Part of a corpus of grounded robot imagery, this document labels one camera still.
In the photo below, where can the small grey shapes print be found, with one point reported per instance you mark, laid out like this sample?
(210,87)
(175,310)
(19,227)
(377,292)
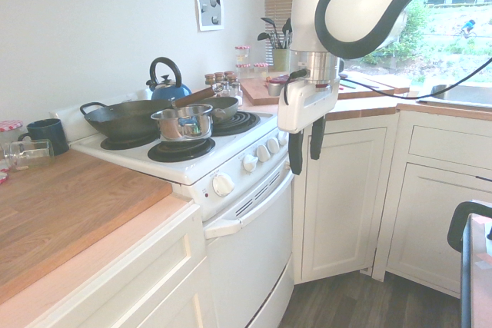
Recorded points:
(209,7)

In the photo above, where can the large wooden cutting board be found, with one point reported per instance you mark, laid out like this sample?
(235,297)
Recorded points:
(257,91)

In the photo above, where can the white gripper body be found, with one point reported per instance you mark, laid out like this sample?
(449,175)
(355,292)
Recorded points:
(307,107)

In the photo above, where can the green utensil holder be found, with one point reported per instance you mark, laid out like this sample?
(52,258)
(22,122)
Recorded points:
(281,60)

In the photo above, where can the white corner cabinet door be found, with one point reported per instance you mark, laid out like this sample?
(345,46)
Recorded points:
(342,197)

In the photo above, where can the white sink cabinet door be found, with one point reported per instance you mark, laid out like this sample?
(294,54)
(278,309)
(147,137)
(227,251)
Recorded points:
(426,224)

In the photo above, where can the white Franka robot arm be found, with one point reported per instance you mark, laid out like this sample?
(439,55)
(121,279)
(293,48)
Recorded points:
(307,5)

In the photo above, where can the stainless steel saucepan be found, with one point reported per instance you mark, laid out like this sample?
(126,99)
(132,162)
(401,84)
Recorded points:
(180,124)

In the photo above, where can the small white burner knob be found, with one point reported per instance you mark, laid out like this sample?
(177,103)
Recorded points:
(263,153)
(283,138)
(250,163)
(273,145)

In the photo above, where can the dark blue mug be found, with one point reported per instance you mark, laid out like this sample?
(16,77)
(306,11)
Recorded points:
(48,134)

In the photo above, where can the black framed table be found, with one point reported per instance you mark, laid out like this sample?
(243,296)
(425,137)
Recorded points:
(467,266)

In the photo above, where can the stainless steel sink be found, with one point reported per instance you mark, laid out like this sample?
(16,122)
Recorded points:
(465,94)

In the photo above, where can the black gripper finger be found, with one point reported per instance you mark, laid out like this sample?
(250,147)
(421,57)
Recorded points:
(317,140)
(296,155)

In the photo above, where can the black coil burner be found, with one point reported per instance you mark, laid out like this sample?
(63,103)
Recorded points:
(115,144)
(238,122)
(180,151)

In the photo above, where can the red checked lid jar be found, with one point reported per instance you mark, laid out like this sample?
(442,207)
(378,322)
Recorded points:
(242,55)
(242,71)
(260,70)
(9,130)

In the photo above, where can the brown lid spice jar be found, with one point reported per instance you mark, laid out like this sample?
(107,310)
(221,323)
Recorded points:
(210,79)
(229,75)
(219,76)

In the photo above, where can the white electric stove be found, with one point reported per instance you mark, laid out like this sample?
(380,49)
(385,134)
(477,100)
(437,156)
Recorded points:
(180,168)

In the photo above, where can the loose red checked lid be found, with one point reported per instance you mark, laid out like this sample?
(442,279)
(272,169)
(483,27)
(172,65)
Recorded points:
(3,176)

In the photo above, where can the small metal tin can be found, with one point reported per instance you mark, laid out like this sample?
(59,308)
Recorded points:
(275,88)

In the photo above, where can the large white oven knob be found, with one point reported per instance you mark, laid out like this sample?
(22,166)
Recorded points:
(223,185)

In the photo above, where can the white panelled base cabinet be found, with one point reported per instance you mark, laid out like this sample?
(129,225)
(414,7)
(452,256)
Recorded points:
(115,278)

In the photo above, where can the cyclist in blue shirt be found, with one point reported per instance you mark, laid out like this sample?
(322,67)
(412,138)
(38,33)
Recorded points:
(467,28)

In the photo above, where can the white cabinet drawer front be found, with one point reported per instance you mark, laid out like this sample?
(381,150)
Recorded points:
(449,147)

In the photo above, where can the white oven door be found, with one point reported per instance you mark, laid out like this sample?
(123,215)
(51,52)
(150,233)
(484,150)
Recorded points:
(250,266)

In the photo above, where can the clear glass shaker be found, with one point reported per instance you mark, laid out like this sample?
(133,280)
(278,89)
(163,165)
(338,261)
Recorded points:
(226,90)
(235,88)

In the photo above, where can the empty clear glass jar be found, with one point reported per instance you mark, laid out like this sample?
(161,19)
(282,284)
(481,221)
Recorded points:
(30,155)

